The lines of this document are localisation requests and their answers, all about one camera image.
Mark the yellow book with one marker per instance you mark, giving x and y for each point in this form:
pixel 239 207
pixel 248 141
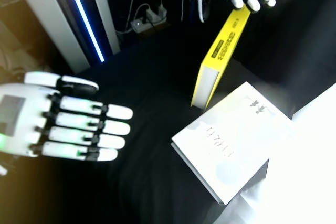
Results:
pixel 225 43

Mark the white power plug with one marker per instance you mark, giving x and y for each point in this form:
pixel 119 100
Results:
pixel 162 7

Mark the white power strip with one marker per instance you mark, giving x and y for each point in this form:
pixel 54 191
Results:
pixel 143 23

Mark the white column with blue light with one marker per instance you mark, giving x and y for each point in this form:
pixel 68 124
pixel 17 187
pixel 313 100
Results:
pixel 52 11

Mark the black table cloth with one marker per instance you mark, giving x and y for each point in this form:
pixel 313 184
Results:
pixel 147 182

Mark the white book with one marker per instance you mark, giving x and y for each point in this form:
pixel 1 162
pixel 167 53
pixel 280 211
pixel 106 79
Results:
pixel 225 140

